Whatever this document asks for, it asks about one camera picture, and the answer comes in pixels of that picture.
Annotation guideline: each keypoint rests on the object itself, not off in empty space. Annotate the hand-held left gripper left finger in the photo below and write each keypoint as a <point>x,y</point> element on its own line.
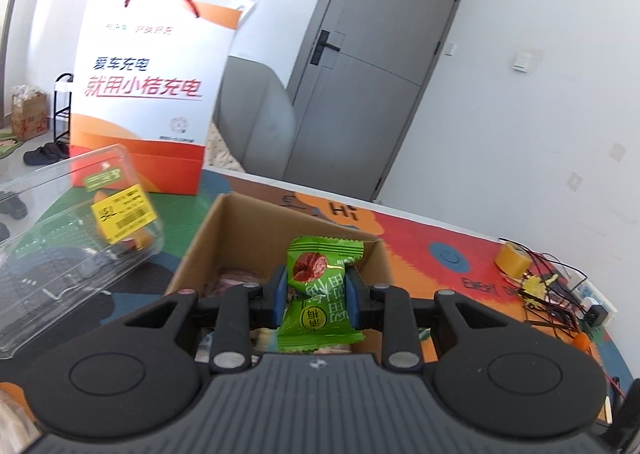
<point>280,299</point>

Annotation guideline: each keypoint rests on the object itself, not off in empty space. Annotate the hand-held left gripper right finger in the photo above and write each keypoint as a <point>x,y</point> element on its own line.
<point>351,299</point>

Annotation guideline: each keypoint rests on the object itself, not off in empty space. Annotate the lime green plum packet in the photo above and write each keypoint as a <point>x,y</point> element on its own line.
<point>320,294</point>

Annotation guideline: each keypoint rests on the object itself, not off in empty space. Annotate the brown cardboard box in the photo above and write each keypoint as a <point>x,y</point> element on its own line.
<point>320,226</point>

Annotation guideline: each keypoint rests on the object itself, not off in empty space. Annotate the colourful printed tablecloth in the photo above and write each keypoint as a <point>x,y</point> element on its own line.
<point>440,244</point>

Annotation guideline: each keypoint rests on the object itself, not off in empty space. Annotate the beige dotted pillow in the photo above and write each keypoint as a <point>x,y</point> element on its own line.
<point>222,151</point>

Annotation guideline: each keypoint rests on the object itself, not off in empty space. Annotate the yellow tape roll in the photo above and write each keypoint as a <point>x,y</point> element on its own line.
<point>512,261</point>

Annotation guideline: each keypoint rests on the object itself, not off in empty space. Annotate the yellow plastic toy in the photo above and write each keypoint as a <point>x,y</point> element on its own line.
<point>537,288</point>

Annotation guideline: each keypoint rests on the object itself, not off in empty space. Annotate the grey sofa chair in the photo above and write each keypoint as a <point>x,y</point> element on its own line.
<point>255,114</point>

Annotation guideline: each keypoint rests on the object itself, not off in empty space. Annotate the clear plastic food container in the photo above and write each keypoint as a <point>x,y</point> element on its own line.
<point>65,244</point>

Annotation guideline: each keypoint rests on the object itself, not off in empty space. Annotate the small orange ball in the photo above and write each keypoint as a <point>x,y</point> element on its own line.
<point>581,341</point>

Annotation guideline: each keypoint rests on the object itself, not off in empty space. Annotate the grey door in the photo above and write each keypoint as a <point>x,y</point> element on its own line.
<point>380,59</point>

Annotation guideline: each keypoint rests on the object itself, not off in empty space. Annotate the black power adapter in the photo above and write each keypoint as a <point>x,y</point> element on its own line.
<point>596,316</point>

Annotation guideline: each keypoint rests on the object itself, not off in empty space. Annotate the white power strip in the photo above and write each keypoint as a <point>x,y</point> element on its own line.
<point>602,301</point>

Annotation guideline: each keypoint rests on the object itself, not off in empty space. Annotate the orange white paper bag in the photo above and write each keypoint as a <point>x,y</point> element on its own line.
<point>145,84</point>

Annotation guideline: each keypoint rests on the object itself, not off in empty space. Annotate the dark slippers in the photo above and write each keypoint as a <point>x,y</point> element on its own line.
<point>45,154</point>

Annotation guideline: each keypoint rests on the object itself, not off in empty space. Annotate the dark shoes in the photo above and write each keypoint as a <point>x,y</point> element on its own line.
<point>12,206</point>

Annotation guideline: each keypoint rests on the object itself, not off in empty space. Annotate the black metal shoe rack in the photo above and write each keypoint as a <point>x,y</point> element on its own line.
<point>64,109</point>

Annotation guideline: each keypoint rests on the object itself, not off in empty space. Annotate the white perforated panel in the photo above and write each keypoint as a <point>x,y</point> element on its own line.
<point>247,5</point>

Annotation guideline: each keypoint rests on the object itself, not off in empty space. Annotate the printed cardboard carton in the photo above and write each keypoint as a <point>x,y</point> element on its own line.
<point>30,114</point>

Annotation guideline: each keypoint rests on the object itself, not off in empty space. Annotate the green floor mat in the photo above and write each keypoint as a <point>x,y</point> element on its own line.
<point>10,144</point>

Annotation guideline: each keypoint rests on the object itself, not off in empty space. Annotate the white wall socket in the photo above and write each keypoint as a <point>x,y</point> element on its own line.
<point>574,181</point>
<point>617,151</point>

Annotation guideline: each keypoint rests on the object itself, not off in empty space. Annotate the small white wall switch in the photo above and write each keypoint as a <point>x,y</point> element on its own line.
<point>450,49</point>

